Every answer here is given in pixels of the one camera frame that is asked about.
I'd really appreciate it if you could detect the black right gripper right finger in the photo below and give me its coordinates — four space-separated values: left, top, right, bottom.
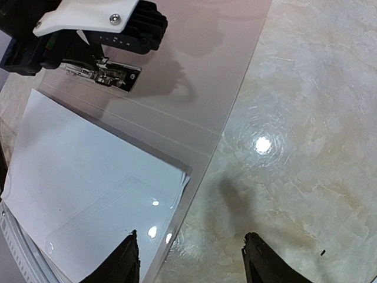
242 232 311 283

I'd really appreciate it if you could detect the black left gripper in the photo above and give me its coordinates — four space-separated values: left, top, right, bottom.
0 0 98 77

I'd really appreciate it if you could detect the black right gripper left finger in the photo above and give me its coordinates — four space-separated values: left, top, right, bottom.
81 230 139 283

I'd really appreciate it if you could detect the brown paper folder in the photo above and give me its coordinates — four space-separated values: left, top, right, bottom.
18 1 271 282

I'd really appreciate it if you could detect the metal folder clip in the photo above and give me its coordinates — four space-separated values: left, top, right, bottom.
60 57 142 93

